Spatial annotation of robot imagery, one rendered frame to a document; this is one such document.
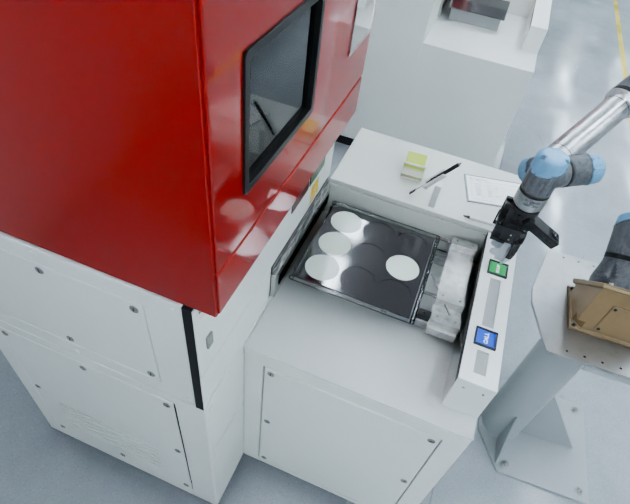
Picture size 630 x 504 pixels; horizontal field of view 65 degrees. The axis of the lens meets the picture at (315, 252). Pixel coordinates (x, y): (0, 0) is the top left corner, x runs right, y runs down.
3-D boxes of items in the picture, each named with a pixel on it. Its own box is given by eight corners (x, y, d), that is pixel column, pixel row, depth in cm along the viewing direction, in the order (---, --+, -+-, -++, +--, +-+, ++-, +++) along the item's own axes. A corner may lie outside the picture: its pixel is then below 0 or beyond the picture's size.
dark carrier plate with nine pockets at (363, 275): (293, 275, 141) (293, 274, 141) (334, 205, 164) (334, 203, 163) (408, 319, 135) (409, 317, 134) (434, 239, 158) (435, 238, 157)
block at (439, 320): (427, 324, 136) (430, 318, 134) (430, 315, 138) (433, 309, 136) (456, 335, 134) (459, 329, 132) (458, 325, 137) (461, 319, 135)
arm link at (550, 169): (581, 163, 112) (551, 166, 110) (559, 199, 120) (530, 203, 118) (561, 143, 117) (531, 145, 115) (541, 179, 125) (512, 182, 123)
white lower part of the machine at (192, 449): (55, 436, 190) (-30, 309, 131) (173, 287, 245) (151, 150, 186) (218, 514, 178) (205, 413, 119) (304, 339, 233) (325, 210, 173)
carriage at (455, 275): (424, 332, 137) (427, 326, 135) (448, 248, 162) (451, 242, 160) (452, 343, 136) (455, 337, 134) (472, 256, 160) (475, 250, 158)
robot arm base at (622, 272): (629, 295, 153) (640, 264, 153) (655, 300, 138) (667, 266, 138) (580, 279, 155) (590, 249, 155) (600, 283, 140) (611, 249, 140)
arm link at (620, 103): (628, 61, 142) (506, 162, 136) (665, 52, 132) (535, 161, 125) (643, 96, 146) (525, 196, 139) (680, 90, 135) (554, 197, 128)
